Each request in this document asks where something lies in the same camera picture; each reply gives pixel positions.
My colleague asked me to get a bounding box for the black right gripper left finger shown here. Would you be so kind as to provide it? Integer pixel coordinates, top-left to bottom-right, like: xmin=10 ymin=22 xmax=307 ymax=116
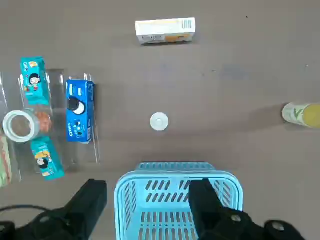
xmin=0 ymin=178 xmax=108 ymax=240

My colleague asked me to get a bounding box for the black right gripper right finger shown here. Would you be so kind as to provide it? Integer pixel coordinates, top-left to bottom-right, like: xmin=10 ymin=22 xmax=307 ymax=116
xmin=188 ymin=178 xmax=306 ymax=240

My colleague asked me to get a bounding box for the blue Oreo cookie box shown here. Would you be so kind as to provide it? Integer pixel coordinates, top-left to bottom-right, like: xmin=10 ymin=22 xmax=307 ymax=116
xmin=65 ymin=79 xmax=96 ymax=144

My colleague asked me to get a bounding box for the glass cookie jar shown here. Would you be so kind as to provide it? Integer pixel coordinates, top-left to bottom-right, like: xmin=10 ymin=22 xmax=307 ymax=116
xmin=2 ymin=106 xmax=53 ymax=144

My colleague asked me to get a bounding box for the clear acrylic display shelf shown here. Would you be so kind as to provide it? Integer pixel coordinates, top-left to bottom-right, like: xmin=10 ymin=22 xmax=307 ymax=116
xmin=0 ymin=68 xmax=101 ymax=183

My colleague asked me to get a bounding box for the light blue plastic basket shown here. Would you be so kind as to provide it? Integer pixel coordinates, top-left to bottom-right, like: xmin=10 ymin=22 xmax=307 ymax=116
xmin=114 ymin=161 xmax=244 ymax=240

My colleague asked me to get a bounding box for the teal snack packet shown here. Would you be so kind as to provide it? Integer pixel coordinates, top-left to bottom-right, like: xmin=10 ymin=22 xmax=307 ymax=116
xmin=19 ymin=56 xmax=50 ymax=106
xmin=30 ymin=136 xmax=65 ymax=181

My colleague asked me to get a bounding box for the wrapped sandwich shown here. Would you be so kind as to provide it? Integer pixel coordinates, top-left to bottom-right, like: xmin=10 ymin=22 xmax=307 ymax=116
xmin=0 ymin=134 xmax=13 ymax=189

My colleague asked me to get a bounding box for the yellow juice bottle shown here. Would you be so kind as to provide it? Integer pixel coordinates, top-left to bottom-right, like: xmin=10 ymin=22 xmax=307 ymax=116
xmin=281 ymin=102 xmax=320 ymax=130

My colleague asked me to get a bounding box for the white and yellow carton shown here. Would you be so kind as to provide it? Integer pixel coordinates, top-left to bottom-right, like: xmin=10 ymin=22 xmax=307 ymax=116
xmin=135 ymin=17 xmax=197 ymax=46

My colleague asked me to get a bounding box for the thin grey gripper cable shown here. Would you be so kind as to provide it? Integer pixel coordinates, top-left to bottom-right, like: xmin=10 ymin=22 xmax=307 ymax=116
xmin=0 ymin=204 xmax=48 ymax=219

